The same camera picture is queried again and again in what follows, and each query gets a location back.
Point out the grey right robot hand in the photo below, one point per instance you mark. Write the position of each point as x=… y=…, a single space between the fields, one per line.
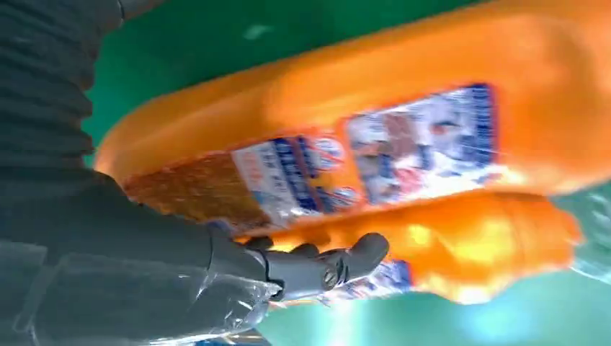
x=119 y=267

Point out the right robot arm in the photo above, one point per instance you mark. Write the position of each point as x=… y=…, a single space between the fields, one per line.
x=43 y=81

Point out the green mat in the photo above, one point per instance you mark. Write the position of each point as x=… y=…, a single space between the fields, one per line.
x=191 y=48

